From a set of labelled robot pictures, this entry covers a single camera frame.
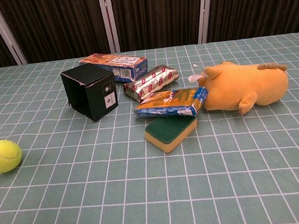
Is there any yellow tennis ball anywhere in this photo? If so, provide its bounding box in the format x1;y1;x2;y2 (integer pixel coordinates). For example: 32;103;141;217
0;138;25;174

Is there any orange and blue biscuit box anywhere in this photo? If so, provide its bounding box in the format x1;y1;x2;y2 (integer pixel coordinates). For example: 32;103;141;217
78;49;150;87

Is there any black cardboard box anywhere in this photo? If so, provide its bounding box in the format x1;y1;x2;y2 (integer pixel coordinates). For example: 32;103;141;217
60;61;121;125

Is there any blue and orange snack packet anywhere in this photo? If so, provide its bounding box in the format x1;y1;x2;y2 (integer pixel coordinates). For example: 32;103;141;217
132;86;211;123

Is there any green and yellow sponge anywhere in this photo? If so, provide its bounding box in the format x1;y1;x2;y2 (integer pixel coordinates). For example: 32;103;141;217
143;113;201;155

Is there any silver foil snack packet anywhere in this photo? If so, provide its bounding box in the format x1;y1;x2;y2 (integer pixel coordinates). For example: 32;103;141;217
120;63;181;104

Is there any green checked tablecloth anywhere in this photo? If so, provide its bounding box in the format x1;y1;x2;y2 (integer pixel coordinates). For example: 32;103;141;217
0;32;299;224

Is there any orange plush toy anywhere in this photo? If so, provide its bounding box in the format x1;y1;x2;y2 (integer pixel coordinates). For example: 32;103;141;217
187;55;292;120

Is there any white screen frame post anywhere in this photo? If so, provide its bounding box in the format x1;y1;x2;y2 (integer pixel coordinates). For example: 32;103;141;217
97;0;121;55
194;0;219;44
0;0;28;67

